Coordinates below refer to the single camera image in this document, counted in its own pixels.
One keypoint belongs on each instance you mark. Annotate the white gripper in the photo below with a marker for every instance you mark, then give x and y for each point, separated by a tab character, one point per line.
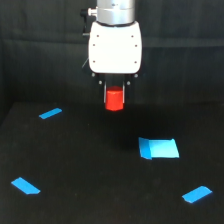
114	50

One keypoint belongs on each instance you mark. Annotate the red cylinder block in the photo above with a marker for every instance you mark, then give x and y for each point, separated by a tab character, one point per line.
114	98

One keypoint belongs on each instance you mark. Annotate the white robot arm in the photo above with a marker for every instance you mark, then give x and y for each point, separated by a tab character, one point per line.
110	13

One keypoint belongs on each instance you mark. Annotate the blue tape strip top left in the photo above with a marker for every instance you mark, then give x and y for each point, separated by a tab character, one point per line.
50	113

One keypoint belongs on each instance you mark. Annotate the blue tape strip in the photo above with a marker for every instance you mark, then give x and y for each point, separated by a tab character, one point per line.
196	194
25	186
50	113

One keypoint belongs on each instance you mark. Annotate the large blue paper square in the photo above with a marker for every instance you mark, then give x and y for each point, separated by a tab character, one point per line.
150	149

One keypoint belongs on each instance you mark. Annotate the blue tape strip bottom right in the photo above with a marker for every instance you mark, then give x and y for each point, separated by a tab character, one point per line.
196	194

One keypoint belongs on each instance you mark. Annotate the blue tape strip bottom left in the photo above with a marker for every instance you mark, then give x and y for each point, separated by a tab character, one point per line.
25	186

